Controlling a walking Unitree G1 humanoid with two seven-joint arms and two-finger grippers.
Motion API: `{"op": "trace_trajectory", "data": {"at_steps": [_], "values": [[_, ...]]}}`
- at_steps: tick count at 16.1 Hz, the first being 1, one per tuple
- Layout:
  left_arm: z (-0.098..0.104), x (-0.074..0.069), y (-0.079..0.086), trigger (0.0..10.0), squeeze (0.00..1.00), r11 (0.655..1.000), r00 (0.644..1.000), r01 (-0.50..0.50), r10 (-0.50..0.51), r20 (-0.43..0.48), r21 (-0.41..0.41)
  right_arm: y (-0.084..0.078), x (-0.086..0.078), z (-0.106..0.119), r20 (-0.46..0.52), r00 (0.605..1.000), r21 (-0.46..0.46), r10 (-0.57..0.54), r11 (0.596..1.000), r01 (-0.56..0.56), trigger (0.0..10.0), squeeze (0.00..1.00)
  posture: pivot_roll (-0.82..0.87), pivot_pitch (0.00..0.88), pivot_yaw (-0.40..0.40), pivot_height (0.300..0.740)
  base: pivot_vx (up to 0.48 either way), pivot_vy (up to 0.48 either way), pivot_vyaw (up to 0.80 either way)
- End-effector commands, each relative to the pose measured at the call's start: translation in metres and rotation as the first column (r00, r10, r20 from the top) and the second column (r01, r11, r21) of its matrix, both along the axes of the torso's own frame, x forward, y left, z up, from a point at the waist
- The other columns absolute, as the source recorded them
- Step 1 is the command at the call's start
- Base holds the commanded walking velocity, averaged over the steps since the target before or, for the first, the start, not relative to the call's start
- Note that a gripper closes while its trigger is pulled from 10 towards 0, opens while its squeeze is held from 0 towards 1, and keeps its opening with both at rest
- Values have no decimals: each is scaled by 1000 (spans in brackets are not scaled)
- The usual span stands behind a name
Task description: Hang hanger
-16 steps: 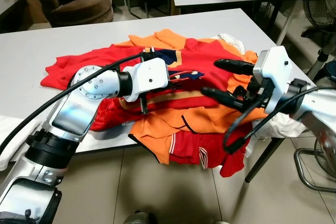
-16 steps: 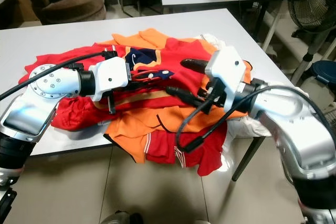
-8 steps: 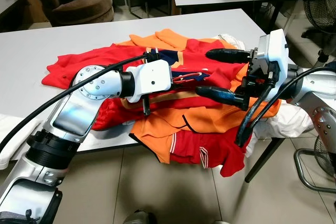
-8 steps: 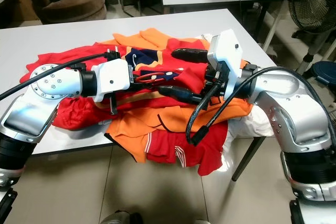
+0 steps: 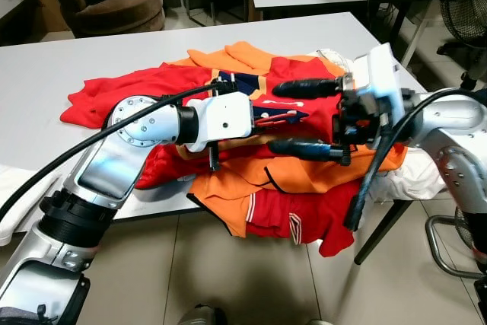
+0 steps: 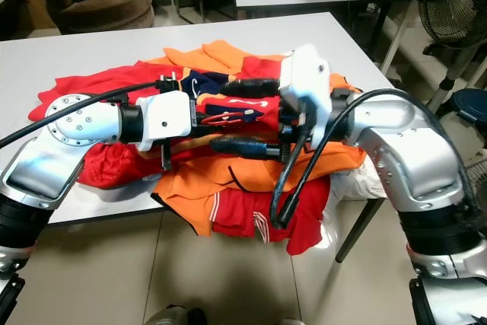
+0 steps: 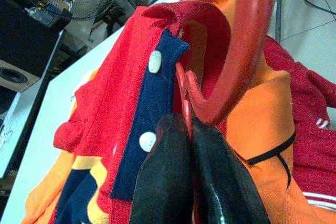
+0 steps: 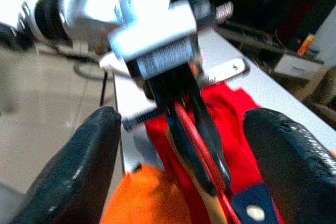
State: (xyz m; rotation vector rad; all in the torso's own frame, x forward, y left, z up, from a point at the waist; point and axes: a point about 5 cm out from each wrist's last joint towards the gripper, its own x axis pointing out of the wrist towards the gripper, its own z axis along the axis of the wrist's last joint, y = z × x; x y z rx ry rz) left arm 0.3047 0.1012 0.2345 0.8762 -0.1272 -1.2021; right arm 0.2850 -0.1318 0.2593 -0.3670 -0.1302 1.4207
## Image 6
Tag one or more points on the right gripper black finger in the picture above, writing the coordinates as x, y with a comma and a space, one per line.
243, 149
255, 87

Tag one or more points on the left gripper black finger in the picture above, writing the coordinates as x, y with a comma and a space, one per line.
224, 122
228, 112

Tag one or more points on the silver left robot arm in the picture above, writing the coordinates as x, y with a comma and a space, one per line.
80, 123

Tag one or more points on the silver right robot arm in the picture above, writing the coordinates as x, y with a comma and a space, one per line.
388, 142

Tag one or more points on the orange shirt black trim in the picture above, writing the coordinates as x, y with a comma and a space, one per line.
213, 184

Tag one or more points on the plain orange shirt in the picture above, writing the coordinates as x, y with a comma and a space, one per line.
205, 55

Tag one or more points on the red garment white striped trim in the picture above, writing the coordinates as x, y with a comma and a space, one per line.
289, 218

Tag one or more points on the black metal table leg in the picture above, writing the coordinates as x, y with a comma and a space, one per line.
358, 230

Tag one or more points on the robot grey left foot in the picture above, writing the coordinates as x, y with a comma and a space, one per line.
173, 316

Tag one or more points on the black standing fan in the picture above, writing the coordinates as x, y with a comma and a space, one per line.
456, 13

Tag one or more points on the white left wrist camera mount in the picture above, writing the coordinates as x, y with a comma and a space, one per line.
167, 116

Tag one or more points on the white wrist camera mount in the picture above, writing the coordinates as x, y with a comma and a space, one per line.
167, 116
304, 78

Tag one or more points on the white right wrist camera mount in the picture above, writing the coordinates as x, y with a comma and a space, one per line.
304, 78

